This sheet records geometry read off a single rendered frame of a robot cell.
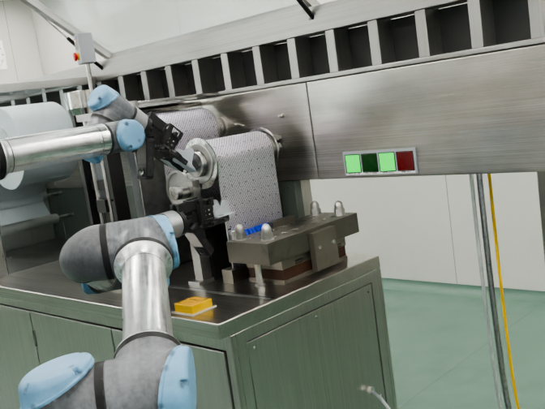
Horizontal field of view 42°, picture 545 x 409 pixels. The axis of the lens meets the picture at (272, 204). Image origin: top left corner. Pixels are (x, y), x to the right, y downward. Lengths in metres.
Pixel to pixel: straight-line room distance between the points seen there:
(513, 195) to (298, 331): 2.76
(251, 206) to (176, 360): 1.06
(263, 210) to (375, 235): 2.97
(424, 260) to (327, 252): 2.89
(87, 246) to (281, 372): 0.67
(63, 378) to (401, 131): 1.22
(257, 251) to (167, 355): 0.83
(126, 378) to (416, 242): 3.91
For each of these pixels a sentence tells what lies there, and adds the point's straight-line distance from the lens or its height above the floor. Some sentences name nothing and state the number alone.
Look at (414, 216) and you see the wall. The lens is 4.85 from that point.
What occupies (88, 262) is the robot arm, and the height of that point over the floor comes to 1.13.
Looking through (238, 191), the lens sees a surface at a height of 1.15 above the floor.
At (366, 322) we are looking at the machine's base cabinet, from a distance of 2.15.
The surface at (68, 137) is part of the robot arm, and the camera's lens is 1.67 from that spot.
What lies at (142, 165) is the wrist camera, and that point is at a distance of 1.96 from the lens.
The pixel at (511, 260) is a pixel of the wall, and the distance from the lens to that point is 4.59.
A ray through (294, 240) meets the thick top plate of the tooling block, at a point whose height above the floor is 1.01.
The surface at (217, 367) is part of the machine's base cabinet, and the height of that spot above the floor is 0.77.
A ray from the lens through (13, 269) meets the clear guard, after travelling 2.84.
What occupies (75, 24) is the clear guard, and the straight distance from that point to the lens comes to 2.87.
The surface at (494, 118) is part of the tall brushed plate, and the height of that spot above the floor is 1.28.
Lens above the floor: 1.40
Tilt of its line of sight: 8 degrees down
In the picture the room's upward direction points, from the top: 8 degrees counter-clockwise
